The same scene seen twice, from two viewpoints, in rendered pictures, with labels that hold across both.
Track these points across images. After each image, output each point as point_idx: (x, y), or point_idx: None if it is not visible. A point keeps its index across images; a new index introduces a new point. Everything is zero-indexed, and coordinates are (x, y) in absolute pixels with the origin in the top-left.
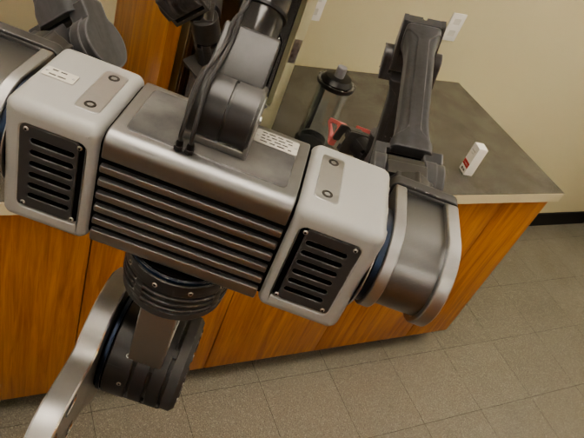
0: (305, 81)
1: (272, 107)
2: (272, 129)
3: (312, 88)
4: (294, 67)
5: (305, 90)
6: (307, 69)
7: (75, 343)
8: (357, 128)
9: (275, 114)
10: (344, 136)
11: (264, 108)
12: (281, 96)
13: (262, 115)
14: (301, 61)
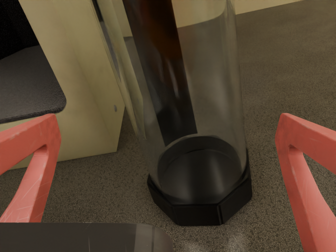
0: (258, 28)
1: (76, 104)
2: (118, 153)
3: (269, 35)
4: (244, 15)
5: (251, 44)
6: (269, 10)
7: None
8: (284, 131)
9: (97, 118)
10: (334, 128)
11: (58, 111)
12: (76, 71)
13: (66, 128)
14: (261, 4)
